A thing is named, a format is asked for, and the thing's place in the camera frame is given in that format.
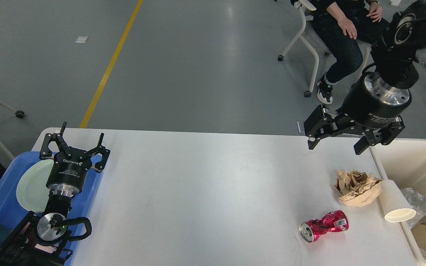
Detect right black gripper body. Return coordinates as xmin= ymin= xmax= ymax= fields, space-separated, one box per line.
xmin=337 ymin=72 xmax=412 ymax=129

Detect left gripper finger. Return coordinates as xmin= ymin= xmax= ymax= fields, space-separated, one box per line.
xmin=39 ymin=122 xmax=69 ymax=162
xmin=84 ymin=133 xmax=111 ymax=173

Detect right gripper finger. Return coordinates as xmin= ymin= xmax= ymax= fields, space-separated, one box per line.
xmin=303 ymin=105 xmax=357 ymax=150
xmin=354 ymin=117 xmax=405 ymax=155

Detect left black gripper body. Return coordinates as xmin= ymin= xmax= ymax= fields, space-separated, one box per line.
xmin=46 ymin=150 xmax=92 ymax=196

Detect green plate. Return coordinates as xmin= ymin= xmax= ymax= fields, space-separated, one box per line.
xmin=16 ymin=160 xmax=54 ymax=213

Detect brown napkin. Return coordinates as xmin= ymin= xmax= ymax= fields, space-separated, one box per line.
xmin=335 ymin=170 xmax=383 ymax=207

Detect pink ribbed mug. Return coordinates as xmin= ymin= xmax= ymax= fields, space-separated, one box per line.
xmin=34 ymin=235 xmax=66 ymax=256

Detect aluminium foil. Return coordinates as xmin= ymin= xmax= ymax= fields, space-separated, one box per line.
xmin=400 ymin=188 xmax=426 ymax=229

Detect crushed red can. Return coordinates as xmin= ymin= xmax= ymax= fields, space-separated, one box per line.
xmin=299 ymin=210 xmax=349 ymax=243

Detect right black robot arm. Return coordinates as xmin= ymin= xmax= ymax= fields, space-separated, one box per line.
xmin=303 ymin=0 xmax=426 ymax=155

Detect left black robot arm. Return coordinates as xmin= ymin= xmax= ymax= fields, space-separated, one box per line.
xmin=0 ymin=123 xmax=111 ymax=266

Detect walking person's right sneaker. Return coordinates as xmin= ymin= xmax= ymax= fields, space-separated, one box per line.
xmin=317 ymin=74 xmax=333 ymax=105

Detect walking person dark jeans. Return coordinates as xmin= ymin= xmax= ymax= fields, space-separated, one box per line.
xmin=310 ymin=0 xmax=389 ymax=85

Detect white plastic bin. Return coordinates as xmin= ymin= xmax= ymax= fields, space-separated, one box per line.
xmin=370 ymin=139 xmax=426 ymax=266

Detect blue plastic tray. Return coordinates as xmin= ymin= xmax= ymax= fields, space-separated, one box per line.
xmin=0 ymin=151 xmax=105 ymax=266

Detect grey white office chair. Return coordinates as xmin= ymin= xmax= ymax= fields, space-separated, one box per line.
xmin=277 ymin=0 xmax=371 ymax=98

